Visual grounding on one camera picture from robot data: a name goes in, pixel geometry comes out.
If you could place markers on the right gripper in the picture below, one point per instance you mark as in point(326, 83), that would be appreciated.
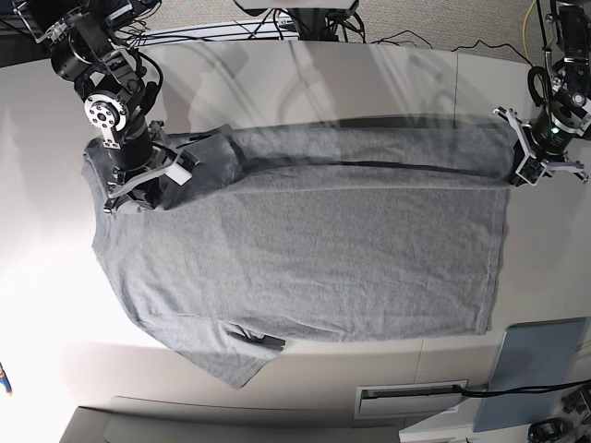
point(141, 164)

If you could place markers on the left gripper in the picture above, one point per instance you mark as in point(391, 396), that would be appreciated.
point(541, 146)

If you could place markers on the grey T-shirt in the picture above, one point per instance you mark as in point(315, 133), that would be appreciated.
point(311, 233)

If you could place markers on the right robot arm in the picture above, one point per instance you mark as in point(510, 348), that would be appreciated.
point(108, 75)

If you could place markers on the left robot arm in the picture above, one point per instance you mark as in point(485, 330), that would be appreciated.
point(561, 90)

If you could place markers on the blue grey tablet pad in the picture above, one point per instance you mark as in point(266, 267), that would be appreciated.
point(531, 354)

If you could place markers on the black camera stand base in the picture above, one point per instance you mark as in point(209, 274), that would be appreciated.
point(313, 20)

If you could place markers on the blue orange tool handle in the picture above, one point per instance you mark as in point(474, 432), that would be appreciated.
point(4, 381)

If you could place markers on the white table cable tray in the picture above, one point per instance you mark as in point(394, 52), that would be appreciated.
point(396, 401)

